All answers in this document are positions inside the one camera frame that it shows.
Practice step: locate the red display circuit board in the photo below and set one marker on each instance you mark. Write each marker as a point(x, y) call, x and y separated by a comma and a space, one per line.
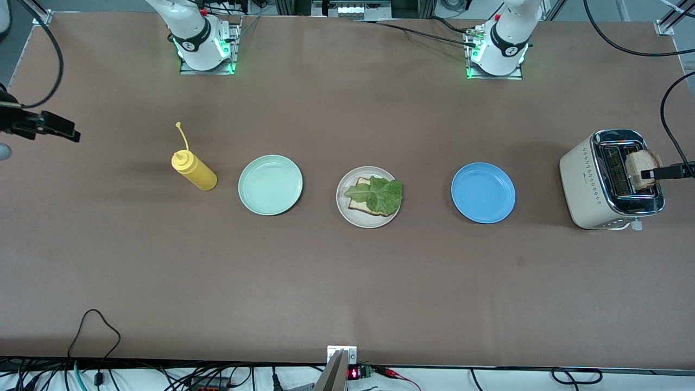
point(355, 373)

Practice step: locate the grey metal bar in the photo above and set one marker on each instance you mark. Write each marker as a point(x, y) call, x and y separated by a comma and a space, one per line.
point(332, 377)

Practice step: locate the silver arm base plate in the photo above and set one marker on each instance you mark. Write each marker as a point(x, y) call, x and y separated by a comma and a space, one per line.
point(494, 77)
point(206, 71)

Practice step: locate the pale green plate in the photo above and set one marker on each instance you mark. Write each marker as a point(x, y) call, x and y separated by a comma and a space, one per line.
point(270, 185)

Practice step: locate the metal frame device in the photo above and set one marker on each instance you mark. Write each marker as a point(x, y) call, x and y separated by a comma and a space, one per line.
point(350, 10)

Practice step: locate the beige chrome toaster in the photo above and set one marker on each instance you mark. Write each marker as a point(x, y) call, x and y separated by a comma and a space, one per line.
point(583, 184)

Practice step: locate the green lettuce leaf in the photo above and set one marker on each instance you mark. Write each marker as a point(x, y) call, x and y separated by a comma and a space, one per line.
point(383, 195)

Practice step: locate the aluminium corner bracket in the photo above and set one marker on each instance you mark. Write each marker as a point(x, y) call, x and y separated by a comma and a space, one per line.
point(665, 26)
point(40, 16)

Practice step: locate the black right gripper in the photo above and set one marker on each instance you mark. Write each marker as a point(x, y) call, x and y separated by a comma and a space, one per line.
point(10, 119)

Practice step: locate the light bread slice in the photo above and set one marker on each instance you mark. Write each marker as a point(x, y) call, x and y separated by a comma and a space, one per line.
point(355, 205)

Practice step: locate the dark toasted bread slice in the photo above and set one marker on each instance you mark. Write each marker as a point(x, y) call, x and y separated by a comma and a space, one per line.
point(635, 163)

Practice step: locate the blue plate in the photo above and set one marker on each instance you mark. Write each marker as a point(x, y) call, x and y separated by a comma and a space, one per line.
point(483, 193)

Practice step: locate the yellow squeeze bottle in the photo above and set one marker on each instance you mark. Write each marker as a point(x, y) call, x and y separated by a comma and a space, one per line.
point(196, 174)

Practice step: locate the beige plate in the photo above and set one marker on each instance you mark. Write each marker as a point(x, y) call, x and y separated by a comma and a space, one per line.
point(343, 214)

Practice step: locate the small silver mounting bracket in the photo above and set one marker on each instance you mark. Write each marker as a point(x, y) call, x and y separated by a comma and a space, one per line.
point(332, 353)

